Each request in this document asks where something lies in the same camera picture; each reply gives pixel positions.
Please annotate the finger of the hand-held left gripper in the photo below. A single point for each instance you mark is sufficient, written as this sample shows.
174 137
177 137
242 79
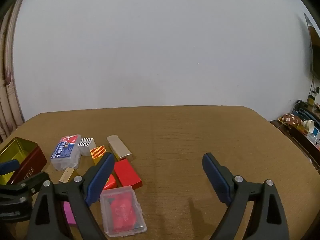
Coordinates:
8 167
30 182

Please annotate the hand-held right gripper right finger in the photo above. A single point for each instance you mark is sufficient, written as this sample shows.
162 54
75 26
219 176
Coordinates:
216 180

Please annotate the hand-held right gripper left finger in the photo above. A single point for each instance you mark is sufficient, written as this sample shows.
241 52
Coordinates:
100 177

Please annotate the red tin box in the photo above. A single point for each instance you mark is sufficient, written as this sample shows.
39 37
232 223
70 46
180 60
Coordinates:
27 160

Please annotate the red yellow striped block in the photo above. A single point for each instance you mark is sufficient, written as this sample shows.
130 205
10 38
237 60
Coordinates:
98 152

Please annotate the red rectangular block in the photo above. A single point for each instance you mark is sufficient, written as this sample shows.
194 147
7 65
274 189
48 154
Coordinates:
127 173

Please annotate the pink block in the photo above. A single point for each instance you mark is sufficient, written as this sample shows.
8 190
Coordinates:
68 213

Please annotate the red rounded block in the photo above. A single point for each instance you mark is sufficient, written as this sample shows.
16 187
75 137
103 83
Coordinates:
111 182

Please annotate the small wooden block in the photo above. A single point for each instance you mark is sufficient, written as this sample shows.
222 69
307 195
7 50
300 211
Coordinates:
66 175

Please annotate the black white striped block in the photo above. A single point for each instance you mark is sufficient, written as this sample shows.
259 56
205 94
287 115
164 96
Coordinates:
87 145

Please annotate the clear case with red card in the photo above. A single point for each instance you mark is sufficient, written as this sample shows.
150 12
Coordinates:
122 210

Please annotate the clear box with blue label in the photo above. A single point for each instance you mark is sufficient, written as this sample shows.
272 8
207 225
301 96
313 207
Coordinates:
65 152

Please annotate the beige curtain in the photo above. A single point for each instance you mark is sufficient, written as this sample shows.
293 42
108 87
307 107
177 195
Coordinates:
8 85

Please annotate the wooden side cabinet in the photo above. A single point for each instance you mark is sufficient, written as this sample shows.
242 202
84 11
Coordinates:
300 142

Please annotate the brown flowered pouch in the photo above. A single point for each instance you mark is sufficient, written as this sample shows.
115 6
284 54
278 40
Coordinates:
291 118

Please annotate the clear plastic bottle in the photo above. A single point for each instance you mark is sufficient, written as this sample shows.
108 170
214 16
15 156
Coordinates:
313 137

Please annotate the white paper cup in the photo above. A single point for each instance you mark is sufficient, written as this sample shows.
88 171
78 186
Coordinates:
308 125

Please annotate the blue bag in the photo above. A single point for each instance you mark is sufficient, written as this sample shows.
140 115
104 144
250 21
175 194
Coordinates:
305 115

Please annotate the wall television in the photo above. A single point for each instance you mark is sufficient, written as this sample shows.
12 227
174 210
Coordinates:
314 45

